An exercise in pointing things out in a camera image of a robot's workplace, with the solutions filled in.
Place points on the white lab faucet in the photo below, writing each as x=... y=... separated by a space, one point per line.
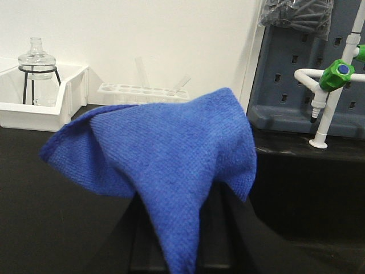
x=327 y=101

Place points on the white storage bin right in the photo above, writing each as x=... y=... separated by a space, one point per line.
x=58 y=102

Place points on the green faucet knob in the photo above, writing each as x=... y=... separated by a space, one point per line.
x=336 y=76

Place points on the blue microfiber cloth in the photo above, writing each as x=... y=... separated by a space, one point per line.
x=169 y=154

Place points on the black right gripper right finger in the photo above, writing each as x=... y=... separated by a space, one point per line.
x=234 y=240

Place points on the blue-grey pegboard drying rack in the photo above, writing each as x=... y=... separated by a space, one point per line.
x=279 y=102

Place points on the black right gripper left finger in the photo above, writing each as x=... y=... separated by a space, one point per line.
x=132 y=246

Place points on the glass test tube leaning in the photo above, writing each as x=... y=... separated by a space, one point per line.
x=182 y=82

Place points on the black sink basin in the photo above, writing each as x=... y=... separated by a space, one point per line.
x=315 y=199

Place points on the white test tube rack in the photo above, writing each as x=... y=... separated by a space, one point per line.
x=127 y=94

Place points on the glass test tube upright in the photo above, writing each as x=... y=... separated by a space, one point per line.
x=142 y=72

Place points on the glass flask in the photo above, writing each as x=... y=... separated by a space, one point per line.
x=39 y=64

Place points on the bag of black pegs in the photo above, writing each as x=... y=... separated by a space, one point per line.
x=310 y=17

